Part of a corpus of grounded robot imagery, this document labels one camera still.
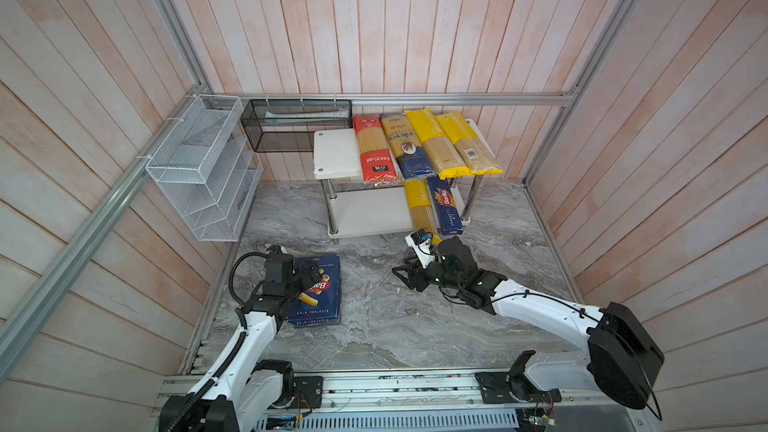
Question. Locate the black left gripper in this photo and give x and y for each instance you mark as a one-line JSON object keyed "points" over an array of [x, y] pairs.
{"points": [[304, 276]]}

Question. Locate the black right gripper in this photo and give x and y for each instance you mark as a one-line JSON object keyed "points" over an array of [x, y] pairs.
{"points": [[414, 271]]}

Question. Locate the dark blue pasta box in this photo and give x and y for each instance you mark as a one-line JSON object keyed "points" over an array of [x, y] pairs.
{"points": [[321, 304]]}

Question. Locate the blue Barilla spaghetti box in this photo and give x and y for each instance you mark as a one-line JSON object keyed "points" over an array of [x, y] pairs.
{"points": [[447, 214]]}

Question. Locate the yellow Pastati spaghetti bag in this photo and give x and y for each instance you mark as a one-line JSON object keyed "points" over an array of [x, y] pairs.
{"points": [[420, 208]]}

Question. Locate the red spaghetti bag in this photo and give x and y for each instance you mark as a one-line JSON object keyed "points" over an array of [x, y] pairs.
{"points": [[375, 157]]}

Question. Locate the yellow clear spaghetti bag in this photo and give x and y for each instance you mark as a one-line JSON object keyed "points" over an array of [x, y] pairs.
{"points": [[438, 147]]}

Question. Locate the blue yellow spaghetti bag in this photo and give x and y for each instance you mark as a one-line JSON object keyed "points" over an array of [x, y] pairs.
{"points": [[407, 149]]}

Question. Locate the yellow barcode spaghetti bag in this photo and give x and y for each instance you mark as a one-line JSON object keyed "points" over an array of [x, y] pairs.
{"points": [[470, 146]]}

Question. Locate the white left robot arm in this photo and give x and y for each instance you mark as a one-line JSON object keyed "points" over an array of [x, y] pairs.
{"points": [[240, 386]]}

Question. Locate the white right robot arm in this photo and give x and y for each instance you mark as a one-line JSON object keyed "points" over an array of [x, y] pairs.
{"points": [[613, 354]]}

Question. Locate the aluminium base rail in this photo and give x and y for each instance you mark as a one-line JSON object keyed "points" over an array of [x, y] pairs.
{"points": [[443, 400]]}

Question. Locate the white wire mesh rack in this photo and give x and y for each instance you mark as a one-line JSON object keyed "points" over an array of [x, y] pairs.
{"points": [[206, 172]]}

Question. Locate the black mesh wall basket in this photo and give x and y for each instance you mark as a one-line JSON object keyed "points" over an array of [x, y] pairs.
{"points": [[288, 125]]}

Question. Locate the aluminium frame rail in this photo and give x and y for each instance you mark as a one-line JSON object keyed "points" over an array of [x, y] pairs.
{"points": [[480, 99]]}

